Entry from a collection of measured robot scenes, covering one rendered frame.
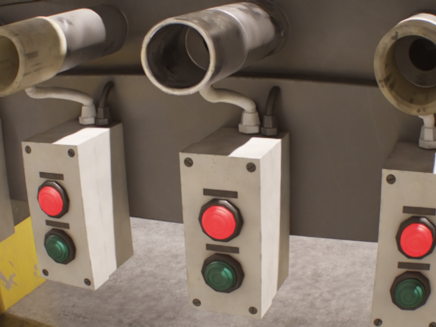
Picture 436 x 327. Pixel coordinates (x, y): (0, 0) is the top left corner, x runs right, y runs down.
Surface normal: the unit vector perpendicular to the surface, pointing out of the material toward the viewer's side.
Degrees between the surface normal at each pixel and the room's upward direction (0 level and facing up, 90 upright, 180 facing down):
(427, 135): 82
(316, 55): 90
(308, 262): 0
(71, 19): 41
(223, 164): 90
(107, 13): 49
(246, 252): 90
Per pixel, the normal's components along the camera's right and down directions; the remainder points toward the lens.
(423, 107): -0.42, -0.46
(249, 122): -0.37, 0.16
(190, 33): 0.36, 0.48
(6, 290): 0.93, 0.08
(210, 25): 0.58, -0.66
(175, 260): -0.04, -0.95
